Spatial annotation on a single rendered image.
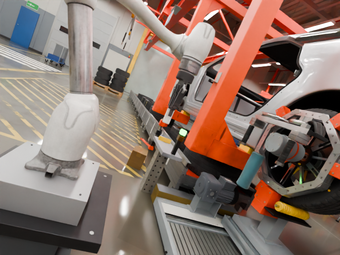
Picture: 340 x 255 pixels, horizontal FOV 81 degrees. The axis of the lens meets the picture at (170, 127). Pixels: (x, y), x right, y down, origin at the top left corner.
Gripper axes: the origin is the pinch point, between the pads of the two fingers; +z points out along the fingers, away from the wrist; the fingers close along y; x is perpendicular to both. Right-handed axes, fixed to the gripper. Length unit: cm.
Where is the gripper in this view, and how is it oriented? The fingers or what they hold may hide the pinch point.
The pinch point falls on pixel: (168, 116)
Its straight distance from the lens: 89.0
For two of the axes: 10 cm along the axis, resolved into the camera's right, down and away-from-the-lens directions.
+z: -4.0, 9.1, 1.3
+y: 2.4, 2.4, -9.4
